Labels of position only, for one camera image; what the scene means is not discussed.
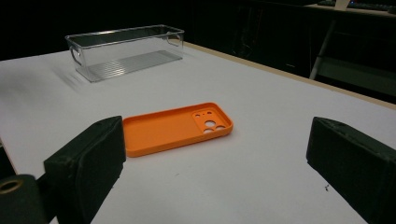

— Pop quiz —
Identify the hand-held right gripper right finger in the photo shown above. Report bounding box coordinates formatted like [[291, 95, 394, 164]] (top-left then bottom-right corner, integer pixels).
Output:
[[306, 116, 396, 224]]

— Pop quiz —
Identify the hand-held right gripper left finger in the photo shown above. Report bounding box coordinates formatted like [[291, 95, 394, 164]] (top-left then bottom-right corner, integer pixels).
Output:
[[43, 115, 127, 224]]

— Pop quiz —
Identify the orange phone case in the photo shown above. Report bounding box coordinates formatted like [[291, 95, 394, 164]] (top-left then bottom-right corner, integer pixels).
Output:
[[121, 102, 234, 158]]

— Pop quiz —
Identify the clear plastic storage bin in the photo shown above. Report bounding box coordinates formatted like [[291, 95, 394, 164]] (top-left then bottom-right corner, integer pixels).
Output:
[[64, 23, 185, 83]]

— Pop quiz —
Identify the white-framed desk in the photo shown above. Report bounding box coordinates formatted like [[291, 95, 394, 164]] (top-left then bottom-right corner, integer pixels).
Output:
[[308, 0, 396, 97]]

